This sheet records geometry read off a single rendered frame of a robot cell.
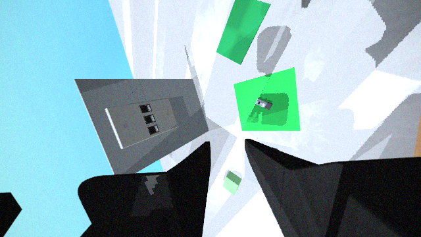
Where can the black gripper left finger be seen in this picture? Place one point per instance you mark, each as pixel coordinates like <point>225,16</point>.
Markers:
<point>179,194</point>

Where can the green rectangular block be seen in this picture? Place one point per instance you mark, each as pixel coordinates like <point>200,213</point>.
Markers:
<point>232,182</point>

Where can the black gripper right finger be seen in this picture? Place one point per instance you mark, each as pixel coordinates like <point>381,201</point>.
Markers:
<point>309,199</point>

